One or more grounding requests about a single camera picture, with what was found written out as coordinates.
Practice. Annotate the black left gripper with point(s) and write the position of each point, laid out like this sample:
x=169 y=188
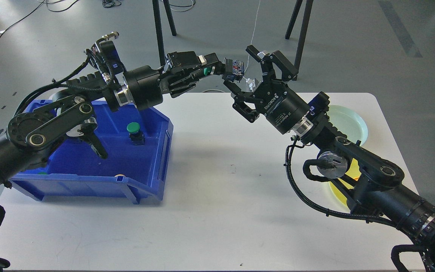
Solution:
x=146 y=90

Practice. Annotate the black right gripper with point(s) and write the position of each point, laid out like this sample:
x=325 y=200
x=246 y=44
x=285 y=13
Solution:
x=281 y=106

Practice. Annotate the black tripod right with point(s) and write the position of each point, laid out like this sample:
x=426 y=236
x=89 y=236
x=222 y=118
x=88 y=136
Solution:
x=304 y=27

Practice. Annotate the yellow plate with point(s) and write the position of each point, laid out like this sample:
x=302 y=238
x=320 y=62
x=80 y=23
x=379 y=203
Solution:
x=340 y=192

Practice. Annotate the green push button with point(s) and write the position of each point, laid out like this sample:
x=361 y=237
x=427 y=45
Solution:
x=135 y=133
x=229 y=70

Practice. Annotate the light green plate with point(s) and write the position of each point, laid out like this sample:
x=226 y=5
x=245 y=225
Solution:
x=349 y=123

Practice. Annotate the white power adapter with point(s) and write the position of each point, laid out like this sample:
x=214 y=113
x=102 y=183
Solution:
x=251 y=84

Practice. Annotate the blue plastic bin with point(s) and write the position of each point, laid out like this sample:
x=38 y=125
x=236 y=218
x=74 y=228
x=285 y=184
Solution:
x=74 y=169

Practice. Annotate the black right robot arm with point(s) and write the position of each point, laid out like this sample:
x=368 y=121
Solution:
x=371 y=185

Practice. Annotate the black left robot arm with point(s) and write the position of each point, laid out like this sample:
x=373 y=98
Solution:
x=44 y=118

